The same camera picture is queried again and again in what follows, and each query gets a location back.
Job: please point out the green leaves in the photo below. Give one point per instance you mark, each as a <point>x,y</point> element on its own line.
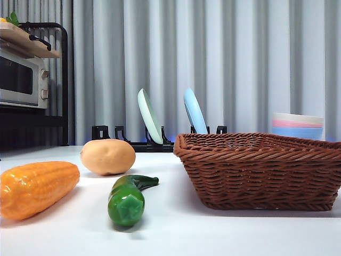
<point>13,18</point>

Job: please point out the green cucumber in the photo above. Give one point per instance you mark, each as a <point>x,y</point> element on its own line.
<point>125,205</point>

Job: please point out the black dish rack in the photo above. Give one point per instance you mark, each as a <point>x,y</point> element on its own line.
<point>144,147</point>

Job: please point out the orange-yellow corn cob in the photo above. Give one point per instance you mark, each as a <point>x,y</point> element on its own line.
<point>34,189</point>

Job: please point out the black metal shelf frame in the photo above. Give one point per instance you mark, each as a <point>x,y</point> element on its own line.
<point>64,80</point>

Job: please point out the brown wicker basket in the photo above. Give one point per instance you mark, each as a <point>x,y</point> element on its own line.
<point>253,173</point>

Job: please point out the pale blue plate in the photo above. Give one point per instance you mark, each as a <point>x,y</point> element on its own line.
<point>195,114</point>

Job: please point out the grey pleated curtain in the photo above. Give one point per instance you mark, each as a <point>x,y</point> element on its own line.
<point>239,53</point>

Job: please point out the tan potato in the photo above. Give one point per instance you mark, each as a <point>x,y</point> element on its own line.
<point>106,157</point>

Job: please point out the yellow fruit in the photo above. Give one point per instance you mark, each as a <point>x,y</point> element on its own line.
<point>2,20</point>

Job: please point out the cream toaster oven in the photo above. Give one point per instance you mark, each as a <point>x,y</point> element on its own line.
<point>16,80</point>

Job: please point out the pale green plate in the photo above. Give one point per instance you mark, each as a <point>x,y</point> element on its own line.
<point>149,117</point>

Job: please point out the pink bowl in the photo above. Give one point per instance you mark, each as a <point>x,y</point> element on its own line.
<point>293,124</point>

